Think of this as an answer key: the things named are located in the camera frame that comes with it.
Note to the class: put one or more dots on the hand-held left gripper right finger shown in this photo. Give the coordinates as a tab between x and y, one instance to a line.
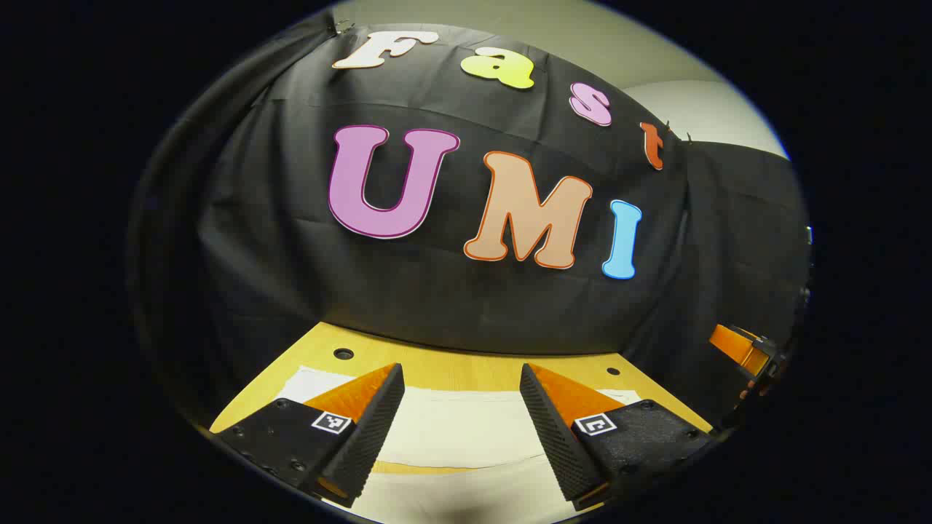
553	437

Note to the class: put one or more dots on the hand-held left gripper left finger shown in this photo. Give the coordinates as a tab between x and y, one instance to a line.
375	429

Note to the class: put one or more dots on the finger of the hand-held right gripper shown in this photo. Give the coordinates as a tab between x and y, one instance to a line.
735	348

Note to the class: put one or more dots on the white jeans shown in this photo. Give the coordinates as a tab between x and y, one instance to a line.
459	429

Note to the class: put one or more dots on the black backdrop cloth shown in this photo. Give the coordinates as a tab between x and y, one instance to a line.
437	291

